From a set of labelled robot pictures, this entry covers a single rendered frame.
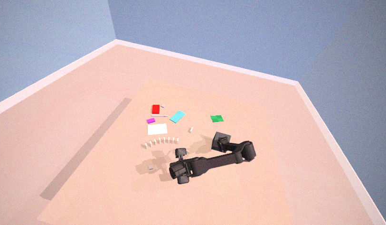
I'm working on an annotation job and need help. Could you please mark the light blue flat rectangular block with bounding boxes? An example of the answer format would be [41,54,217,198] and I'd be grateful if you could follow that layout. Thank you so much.
[170,111,185,123]

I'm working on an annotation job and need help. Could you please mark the red block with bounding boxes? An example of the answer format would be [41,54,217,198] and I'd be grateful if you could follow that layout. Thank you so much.
[152,105,160,114]

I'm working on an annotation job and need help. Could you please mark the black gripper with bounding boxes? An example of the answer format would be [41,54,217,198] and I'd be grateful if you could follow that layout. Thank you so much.
[175,148,189,184]

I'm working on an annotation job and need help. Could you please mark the purple rectangular block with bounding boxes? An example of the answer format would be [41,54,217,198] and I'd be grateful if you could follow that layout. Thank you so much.
[147,118,155,124]

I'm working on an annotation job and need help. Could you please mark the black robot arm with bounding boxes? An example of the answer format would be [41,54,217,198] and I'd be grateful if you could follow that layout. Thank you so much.
[169,137,256,179]

